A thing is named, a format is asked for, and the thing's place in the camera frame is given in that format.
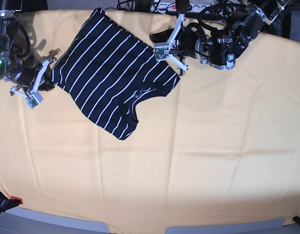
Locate black computer tower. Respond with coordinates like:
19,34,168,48
282,12,291,39

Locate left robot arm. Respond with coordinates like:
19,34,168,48
156,0,288,72

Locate yellow table cloth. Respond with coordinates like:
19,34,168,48
0,9,300,234

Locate navy white striped T-shirt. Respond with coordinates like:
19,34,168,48
51,8,180,140

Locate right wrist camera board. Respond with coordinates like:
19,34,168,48
25,92,43,109

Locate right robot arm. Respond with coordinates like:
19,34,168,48
0,0,54,98

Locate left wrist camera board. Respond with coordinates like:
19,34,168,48
154,42,170,61

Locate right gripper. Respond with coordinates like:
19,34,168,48
10,57,57,98

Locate blue red table clamp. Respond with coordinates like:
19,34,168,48
0,192,23,212

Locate white power strip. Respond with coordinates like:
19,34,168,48
150,0,215,15

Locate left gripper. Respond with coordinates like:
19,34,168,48
166,14,206,76

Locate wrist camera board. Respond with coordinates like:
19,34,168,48
25,92,43,109
154,42,170,61

